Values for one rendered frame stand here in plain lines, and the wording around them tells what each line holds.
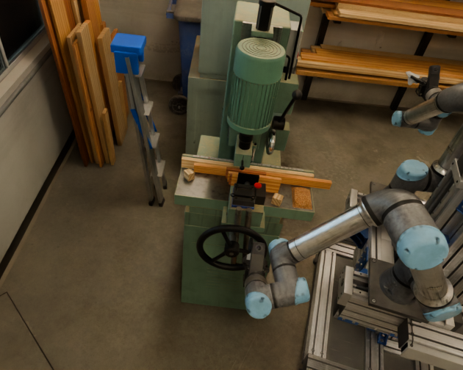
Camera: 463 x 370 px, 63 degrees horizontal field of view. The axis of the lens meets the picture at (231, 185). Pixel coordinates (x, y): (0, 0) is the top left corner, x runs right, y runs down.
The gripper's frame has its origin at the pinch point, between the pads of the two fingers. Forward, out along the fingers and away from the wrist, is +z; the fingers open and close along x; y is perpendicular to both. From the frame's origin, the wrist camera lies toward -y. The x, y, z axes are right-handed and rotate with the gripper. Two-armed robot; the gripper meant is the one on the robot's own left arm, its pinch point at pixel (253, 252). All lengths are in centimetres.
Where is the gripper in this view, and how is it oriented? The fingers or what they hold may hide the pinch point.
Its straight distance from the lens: 145.4
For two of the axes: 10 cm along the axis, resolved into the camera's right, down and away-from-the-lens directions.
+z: 0.1, -2.3, 9.7
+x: 9.9, 1.2, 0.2
